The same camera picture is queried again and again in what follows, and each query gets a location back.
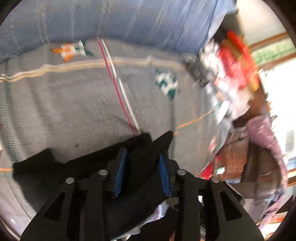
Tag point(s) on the white plastic bag pile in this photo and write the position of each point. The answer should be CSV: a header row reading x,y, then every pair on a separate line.
x,y
230,100

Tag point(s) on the grey patterned bed sheet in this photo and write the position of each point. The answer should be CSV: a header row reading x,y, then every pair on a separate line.
x,y
114,92

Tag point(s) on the pink floral cloth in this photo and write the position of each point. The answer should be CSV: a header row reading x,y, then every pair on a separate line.
x,y
265,165

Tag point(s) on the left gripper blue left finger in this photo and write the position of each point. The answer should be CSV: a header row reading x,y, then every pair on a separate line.
x,y
119,167

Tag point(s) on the black pants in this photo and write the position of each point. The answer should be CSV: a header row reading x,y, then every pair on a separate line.
x,y
76,199

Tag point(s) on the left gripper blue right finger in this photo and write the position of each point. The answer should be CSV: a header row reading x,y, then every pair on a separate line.
x,y
164,175

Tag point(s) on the red boxes stack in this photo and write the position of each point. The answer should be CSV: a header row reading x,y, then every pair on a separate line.
x,y
238,63

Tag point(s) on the blue plaid pillow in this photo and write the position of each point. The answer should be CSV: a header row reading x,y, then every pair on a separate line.
x,y
179,26

